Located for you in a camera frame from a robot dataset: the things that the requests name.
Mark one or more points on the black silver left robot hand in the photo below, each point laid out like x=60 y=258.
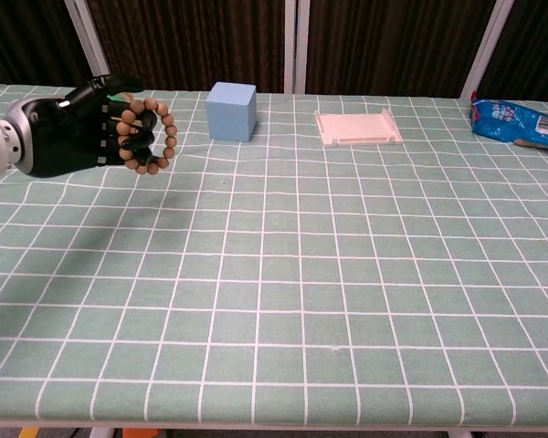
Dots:
x=59 y=137

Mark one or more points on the dark brown ribbed curtain panel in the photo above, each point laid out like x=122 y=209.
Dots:
x=393 y=45
x=534 y=50
x=201 y=36
x=23 y=41

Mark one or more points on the light blue foam cube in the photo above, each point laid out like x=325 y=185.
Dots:
x=230 y=116

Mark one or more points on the green checked tablecloth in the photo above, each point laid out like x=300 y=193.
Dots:
x=274 y=274

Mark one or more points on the white plastic tray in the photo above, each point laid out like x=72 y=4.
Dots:
x=356 y=128

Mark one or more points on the blue snack bag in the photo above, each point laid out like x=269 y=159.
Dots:
x=511 y=123

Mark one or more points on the white aluminium frame post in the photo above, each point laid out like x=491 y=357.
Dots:
x=486 y=50
x=87 y=36
x=297 y=45

